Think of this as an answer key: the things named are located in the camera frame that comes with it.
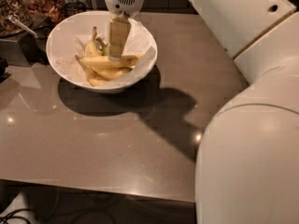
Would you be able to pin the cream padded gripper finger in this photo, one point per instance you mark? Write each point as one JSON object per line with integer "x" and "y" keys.
{"x": 119, "y": 29}

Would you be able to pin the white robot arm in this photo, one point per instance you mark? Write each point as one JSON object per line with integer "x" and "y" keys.
{"x": 247, "y": 164}

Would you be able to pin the top yellow banana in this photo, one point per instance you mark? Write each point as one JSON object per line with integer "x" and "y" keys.
{"x": 105, "y": 62}

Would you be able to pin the yellow banana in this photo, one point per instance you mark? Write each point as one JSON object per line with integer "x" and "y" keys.
{"x": 112, "y": 73}
{"x": 91, "y": 50}
{"x": 105, "y": 62}

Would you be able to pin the left yellow banana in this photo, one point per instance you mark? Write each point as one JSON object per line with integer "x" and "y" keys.
{"x": 91, "y": 50}

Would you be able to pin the lower yellow banana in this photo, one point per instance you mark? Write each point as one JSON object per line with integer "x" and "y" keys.
{"x": 112, "y": 73}

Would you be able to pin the white ceramic bowl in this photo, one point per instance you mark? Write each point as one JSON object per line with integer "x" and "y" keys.
{"x": 67, "y": 69}

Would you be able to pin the glass jar of dried snacks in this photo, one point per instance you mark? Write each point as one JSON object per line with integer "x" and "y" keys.
{"x": 53, "y": 9}

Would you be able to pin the glass jar of nuts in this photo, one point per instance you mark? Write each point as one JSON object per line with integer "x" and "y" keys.
{"x": 14, "y": 8}

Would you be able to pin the metal scoop handle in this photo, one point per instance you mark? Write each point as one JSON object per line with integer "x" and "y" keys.
{"x": 14, "y": 19}

